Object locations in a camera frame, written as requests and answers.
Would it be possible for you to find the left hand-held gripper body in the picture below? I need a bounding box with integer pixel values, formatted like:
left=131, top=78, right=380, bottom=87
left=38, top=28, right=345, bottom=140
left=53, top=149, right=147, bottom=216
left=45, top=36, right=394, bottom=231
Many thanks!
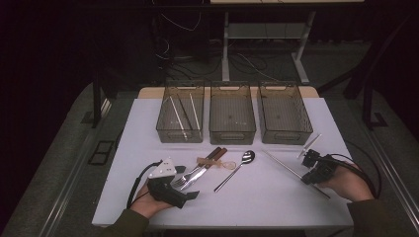
left=146, top=156, right=192, bottom=209

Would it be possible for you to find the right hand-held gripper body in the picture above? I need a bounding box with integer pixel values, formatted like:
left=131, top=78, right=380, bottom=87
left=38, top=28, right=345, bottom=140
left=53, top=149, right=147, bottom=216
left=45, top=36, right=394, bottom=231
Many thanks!
left=296, top=132, right=339, bottom=182

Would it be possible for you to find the fork with wooden handle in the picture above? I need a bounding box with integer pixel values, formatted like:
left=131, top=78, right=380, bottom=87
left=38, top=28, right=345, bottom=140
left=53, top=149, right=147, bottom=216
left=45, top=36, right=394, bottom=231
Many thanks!
left=171, top=146, right=222, bottom=190

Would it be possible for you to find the knife with wooden handle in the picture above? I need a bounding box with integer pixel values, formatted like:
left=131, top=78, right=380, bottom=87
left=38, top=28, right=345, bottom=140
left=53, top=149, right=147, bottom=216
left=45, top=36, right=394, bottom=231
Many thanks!
left=178, top=147, right=229, bottom=192

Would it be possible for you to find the wooden-handled utensil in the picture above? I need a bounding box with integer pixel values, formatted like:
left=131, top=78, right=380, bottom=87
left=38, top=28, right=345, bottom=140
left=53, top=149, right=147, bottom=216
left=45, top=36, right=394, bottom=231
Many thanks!
left=196, top=156, right=238, bottom=171

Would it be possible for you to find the smoky clear plastic bin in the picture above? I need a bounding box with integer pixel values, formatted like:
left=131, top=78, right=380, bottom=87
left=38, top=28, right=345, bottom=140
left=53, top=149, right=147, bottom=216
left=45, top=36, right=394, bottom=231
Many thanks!
left=209, top=80, right=257, bottom=146
left=256, top=80, right=314, bottom=146
left=155, top=80, right=206, bottom=144

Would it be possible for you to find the metal spoon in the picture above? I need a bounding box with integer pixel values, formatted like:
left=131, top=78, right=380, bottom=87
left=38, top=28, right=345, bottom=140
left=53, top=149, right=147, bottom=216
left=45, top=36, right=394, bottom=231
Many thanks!
left=212, top=149, right=257, bottom=194

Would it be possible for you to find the person's left hand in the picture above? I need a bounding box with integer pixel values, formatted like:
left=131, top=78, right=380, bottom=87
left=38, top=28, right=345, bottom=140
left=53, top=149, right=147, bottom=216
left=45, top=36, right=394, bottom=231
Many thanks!
left=129, top=184, right=174, bottom=220

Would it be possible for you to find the person's right hand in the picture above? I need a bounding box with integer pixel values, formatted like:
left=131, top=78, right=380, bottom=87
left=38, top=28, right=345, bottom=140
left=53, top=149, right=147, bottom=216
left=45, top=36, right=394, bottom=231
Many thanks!
left=317, top=162, right=375, bottom=202

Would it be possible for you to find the black metal stand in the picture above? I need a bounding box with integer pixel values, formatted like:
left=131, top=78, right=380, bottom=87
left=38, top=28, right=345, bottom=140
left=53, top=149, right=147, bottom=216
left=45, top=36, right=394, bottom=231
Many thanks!
left=362, top=75, right=389, bottom=129
left=92, top=65, right=112, bottom=129

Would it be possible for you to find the tan wooden board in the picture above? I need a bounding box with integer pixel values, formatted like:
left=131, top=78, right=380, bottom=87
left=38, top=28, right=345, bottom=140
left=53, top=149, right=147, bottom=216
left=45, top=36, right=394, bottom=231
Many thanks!
left=137, top=86, right=320, bottom=100

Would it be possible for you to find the right hand-held gripper cable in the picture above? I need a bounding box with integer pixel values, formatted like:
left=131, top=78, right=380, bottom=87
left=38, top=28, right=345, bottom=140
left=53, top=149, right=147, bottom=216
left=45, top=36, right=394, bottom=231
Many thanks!
left=324, top=152, right=379, bottom=198

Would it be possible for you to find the hand-held gripper cable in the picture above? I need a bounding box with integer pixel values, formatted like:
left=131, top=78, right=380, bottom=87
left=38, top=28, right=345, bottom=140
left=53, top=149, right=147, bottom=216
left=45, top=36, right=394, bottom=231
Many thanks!
left=126, top=160, right=164, bottom=209
left=324, top=152, right=379, bottom=198

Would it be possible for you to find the left hand-held gripper cable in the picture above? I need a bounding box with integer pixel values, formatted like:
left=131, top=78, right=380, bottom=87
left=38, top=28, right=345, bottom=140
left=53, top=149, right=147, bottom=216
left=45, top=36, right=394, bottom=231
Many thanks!
left=126, top=160, right=164, bottom=209

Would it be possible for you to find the black floor cable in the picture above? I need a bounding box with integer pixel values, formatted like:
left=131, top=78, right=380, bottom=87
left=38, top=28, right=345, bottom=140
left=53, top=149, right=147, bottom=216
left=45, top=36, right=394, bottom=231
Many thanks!
left=344, top=139, right=383, bottom=198

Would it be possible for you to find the aluminium rail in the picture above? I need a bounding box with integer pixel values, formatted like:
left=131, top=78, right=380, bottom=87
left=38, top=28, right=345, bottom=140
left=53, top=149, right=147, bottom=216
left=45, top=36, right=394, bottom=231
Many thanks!
left=41, top=98, right=113, bottom=237
left=362, top=127, right=419, bottom=225

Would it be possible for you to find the black floor frame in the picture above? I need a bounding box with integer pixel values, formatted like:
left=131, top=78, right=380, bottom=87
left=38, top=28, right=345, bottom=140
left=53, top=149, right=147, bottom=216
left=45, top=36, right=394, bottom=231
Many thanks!
left=87, top=140, right=116, bottom=166

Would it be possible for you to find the white desk frame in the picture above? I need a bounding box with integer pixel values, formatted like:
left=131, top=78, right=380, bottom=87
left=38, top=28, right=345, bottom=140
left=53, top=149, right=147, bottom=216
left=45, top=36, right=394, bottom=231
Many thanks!
left=209, top=0, right=365, bottom=85

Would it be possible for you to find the white hanging cable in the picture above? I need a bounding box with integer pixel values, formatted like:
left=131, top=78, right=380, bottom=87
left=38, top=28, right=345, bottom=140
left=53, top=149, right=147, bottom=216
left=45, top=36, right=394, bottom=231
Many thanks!
left=152, top=0, right=203, bottom=33

